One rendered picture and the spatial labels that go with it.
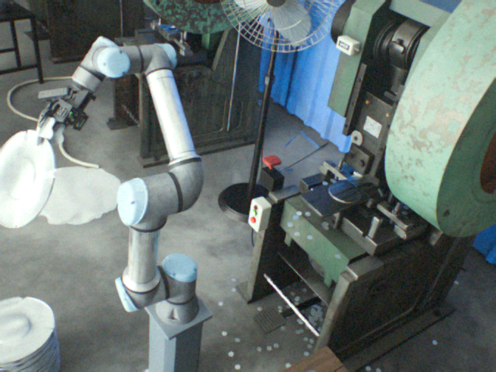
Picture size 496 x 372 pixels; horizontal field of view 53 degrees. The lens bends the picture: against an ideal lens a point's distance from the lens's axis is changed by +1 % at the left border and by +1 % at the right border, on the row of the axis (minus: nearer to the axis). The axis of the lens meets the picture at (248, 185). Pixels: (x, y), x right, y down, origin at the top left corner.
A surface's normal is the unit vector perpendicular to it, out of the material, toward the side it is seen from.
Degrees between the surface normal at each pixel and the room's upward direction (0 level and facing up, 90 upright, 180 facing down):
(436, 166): 97
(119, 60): 71
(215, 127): 90
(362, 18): 90
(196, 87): 90
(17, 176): 54
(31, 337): 0
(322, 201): 0
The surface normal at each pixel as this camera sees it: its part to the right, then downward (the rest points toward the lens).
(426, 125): -0.82, 0.22
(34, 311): 0.13, -0.80
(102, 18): 0.60, 0.53
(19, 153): -0.50, -0.18
